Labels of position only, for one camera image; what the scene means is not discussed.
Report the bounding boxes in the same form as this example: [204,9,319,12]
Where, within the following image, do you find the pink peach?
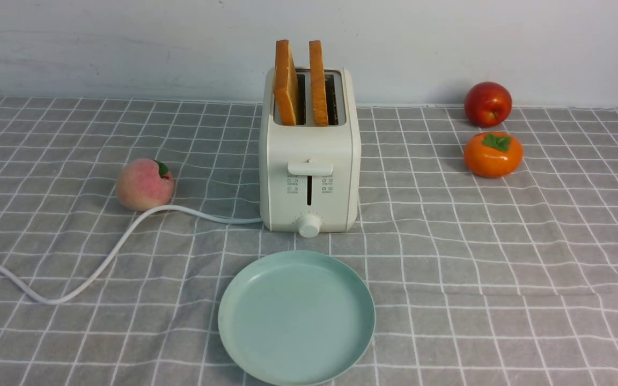
[115,158,175,212]

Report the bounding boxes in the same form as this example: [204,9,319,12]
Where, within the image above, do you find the red apple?
[463,81,513,128]

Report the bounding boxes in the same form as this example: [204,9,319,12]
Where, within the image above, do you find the white power cord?
[0,205,263,305]

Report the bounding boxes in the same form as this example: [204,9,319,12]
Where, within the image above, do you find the toast slice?
[309,41,329,127]
[273,40,300,125]

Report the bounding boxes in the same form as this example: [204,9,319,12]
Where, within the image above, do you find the white two-slot toaster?
[258,68,362,239]

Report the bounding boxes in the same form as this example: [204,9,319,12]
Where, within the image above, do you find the light green round plate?
[218,251,376,385]

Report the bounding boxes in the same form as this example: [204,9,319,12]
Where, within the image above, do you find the grey checked tablecloth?
[0,96,618,385]

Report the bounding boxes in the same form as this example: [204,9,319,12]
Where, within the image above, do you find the orange persimmon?
[463,131,524,179]

